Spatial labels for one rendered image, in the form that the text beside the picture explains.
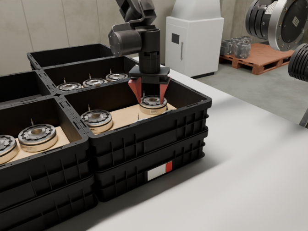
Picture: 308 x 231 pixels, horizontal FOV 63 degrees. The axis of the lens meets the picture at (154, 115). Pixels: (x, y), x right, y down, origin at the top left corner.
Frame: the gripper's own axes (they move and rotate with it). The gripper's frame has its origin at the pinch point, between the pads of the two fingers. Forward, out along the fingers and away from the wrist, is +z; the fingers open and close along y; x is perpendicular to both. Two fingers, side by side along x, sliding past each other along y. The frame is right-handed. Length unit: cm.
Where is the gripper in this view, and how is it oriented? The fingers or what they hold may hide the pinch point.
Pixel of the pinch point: (150, 100)
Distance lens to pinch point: 72.0
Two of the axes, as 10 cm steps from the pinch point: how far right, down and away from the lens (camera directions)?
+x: 2.0, -4.7, 8.6
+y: 9.8, 0.8, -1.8
